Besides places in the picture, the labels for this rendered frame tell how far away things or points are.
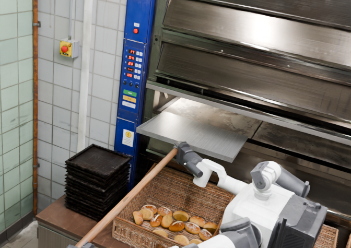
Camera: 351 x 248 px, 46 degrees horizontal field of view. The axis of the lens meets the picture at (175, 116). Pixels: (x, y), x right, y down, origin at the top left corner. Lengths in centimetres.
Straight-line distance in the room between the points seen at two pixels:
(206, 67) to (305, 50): 54
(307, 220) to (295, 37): 103
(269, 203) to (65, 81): 176
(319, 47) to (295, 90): 25
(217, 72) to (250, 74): 18
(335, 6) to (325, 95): 44
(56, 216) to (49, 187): 71
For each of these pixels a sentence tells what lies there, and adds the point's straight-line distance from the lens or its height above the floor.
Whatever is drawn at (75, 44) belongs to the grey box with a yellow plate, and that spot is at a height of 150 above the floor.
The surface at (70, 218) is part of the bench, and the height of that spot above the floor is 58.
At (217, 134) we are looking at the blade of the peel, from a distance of 235.
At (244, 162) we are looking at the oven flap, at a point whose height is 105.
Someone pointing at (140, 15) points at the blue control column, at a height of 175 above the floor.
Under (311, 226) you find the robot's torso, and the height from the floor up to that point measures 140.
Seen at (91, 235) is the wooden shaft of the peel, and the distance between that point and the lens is 149.
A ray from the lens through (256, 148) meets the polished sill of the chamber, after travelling 235.
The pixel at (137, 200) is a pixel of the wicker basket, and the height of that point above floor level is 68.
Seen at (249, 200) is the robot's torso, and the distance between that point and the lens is 143.
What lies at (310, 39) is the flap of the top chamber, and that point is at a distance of 215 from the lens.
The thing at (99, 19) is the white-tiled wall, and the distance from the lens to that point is 255.
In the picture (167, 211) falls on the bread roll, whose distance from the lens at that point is 259.
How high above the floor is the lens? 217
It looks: 23 degrees down
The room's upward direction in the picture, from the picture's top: 9 degrees clockwise
